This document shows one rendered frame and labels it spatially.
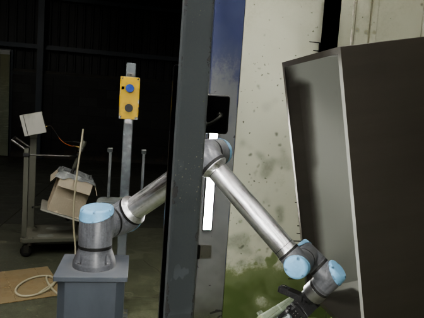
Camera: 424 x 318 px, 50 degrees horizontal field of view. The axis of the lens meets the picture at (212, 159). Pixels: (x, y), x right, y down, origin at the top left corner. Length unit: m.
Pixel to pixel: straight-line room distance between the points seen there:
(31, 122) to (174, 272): 3.66
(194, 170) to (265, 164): 2.06
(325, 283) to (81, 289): 1.01
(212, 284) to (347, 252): 0.88
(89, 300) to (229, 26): 1.70
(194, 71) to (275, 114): 2.07
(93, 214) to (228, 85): 1.19
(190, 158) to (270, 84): 2.07
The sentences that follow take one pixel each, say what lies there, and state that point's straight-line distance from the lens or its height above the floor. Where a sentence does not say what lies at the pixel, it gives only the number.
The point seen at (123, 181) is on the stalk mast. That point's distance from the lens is 2.93.
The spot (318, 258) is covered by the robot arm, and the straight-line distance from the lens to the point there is 1.85.
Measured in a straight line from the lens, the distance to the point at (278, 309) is 2.03.
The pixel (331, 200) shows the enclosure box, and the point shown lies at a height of 0.95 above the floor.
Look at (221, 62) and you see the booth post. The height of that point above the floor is 1.67.
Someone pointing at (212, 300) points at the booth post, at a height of 0.19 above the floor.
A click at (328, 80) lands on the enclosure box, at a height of 1.57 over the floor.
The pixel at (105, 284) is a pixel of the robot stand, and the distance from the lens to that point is 2.04.
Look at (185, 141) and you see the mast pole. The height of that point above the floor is 1.30.
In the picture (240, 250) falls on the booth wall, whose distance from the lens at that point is 2.89.
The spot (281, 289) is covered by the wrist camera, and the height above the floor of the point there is 0.66.
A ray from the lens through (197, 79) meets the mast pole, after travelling 0.76.
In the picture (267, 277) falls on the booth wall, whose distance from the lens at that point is 3.00.
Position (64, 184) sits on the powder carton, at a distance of 4.17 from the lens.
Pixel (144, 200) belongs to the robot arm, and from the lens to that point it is 2.08.
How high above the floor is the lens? 1.35
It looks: 6 degrees down
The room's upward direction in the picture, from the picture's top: 4 degrees clockwise
